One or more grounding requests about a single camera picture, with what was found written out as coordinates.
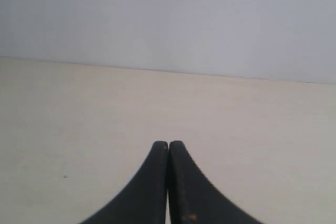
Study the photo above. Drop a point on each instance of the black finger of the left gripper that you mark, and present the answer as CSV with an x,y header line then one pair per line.
x,y
192,197
143,199

